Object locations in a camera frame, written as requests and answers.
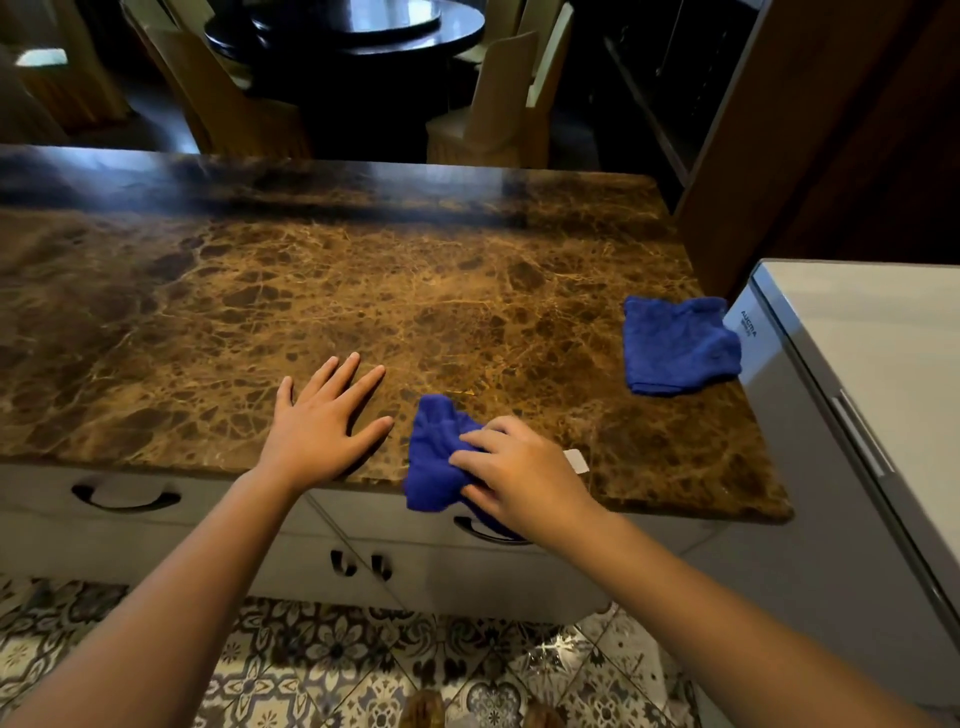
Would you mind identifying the person's right hand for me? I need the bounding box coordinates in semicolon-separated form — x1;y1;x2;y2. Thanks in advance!
448;415;610;554

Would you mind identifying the person's left hand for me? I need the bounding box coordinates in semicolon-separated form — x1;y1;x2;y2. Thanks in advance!
251;352;396;498

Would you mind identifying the blue cloth with white tag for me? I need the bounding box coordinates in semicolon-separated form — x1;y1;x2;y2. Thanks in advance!
403;393;591;542

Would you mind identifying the person's right forearm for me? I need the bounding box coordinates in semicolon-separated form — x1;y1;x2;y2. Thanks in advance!
558;510;942;728

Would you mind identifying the person's left forearm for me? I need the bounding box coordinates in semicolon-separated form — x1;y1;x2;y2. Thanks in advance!
0;468;305;728

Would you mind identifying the white counter cabinet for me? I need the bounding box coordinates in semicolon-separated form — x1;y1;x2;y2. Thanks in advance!
0;461;725;625

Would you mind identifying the blue microfibre cloth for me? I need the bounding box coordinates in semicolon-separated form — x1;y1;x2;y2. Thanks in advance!
622;295;744;397

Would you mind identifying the person's left shoe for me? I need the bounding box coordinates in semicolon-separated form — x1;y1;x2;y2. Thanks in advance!
397;689;448;728

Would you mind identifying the dark round dining table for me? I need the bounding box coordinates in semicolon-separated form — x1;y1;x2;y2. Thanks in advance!
204;0;487;160

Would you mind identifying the wooden dining chair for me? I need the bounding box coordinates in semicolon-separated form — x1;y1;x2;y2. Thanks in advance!
425;30;552;170
120;0;313;159
525;0;576;171
0;0;133;145
453;0;528;67

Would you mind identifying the dark glass turntable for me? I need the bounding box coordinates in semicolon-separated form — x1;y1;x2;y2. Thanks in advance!
251;0;444;36

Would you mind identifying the white refrigerator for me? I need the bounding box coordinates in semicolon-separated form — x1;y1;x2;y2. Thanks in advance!
681;258;960;710

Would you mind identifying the dark shelf unit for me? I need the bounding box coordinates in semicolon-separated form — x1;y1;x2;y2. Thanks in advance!
585;0;762;213

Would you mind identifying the brown wooden panel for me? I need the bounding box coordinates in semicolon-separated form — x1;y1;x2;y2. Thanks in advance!
673;0;960;301

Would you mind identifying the black drawer handle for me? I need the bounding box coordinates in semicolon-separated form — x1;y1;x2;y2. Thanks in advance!
71;482;183;515
453;516;531;546

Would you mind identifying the silver refrigerator handle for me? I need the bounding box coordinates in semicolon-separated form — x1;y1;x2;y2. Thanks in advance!
828;390;896;480

